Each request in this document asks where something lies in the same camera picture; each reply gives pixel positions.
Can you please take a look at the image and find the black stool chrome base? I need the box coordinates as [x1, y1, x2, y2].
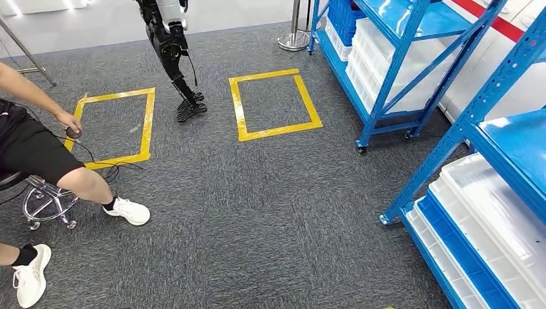
[0, 170, 80, 232]

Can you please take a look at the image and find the silver stanchion post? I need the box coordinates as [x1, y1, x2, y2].
[277, 0, 312, 52]

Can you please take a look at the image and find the blue metal shelf rack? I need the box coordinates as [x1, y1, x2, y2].
[378, 4, 546, 309]
[306, 0, 509, 155]

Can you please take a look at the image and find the person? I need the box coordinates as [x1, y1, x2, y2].
[0, 61, 151, 309]

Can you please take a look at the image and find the black floor cable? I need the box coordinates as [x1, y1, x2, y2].
[0, 98, 145, 205]

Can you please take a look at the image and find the steel table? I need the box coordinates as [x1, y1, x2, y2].
[0, 17, 57, 88]

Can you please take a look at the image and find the white plastic crate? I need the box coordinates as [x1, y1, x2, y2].
[405, 196, 491, 309]
[325, 17, 353, 62]
[428, 153, 546, 309]
[344, 17, 464, 115]

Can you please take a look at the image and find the person's left hand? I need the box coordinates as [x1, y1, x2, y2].
[55, 111, 84, 135]

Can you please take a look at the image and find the red barrier belt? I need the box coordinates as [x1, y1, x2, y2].
[451, 0, 526, 43]

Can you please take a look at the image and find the black humanoid robot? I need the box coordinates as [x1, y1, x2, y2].
[135, 0, 209, 124]

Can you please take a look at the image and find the white car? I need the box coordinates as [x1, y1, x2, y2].
[438, 0, 546, 124]

